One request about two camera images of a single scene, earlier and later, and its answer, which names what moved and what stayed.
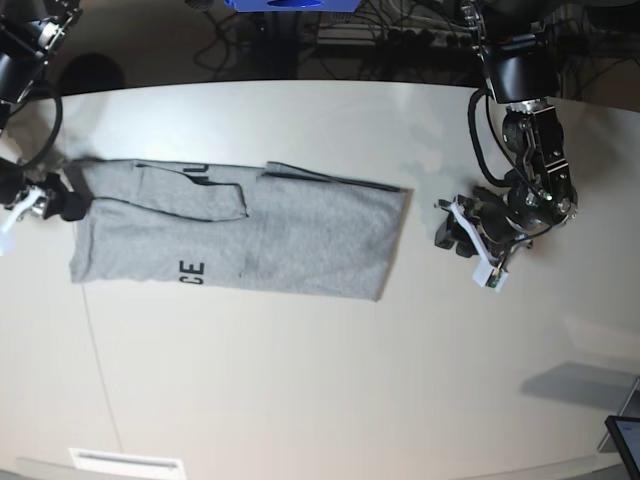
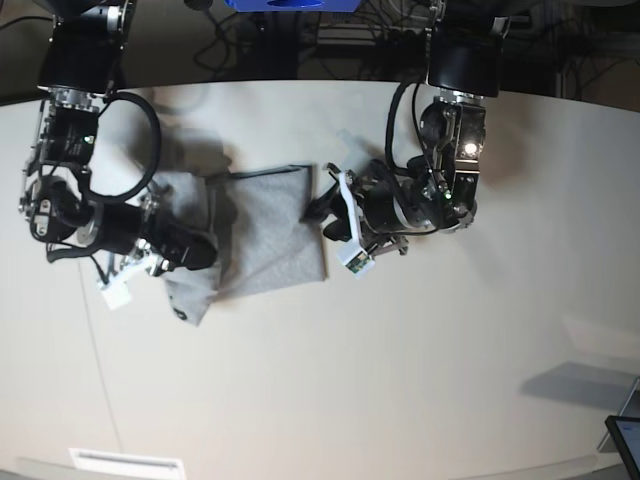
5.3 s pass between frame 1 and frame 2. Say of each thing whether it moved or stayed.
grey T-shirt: moved
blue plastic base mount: stayed
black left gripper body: moved
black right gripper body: moved
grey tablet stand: stayed
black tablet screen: stayed
